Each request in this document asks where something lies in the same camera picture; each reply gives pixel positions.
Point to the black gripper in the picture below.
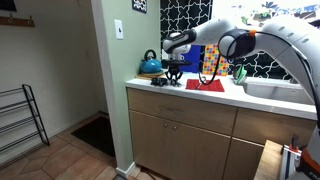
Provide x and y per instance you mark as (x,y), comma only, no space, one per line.
(175,70)

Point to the red towel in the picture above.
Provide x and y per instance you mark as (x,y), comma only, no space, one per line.
(213,86)

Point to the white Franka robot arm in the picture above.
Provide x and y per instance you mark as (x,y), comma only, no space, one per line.
(283,36)

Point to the silver table knife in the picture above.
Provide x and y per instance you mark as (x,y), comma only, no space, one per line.
(199,87)

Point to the small black dish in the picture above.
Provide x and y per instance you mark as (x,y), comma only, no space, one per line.
(158,81)

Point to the blue cutting board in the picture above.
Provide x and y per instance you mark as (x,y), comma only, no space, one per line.
(195,58)

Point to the wooden trivet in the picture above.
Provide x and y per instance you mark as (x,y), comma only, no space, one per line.
(143,76)

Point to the colourful patterned board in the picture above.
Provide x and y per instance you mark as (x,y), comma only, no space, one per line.
(210,60)

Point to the round metal cabinet knob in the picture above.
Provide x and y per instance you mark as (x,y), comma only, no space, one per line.
(175,127)
(165,125)

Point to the wooden kitchen cabinet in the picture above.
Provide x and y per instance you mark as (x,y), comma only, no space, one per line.
(186,143)

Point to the framed tile picture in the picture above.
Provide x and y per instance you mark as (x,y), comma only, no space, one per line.
(139,5)

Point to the window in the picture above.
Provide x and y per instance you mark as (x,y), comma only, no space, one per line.
(233,8)

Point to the dark floor mat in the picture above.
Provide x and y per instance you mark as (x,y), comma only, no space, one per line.
(95,135)

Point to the wooden table top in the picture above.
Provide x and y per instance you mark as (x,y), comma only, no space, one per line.
(268,161)

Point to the black metal shoe rack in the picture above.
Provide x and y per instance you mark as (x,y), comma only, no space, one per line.
(31,110)

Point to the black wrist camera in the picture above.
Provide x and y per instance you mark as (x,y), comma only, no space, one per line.
(176,62)

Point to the white light switch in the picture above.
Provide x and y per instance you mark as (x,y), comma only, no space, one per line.
(118,29)

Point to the aluminium frame profile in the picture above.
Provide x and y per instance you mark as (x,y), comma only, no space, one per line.
(288,163)

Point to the wooden coat hook rail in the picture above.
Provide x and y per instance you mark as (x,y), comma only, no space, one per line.
(16,22)

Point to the dark picture frame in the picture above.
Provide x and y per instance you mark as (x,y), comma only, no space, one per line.
(7,5)

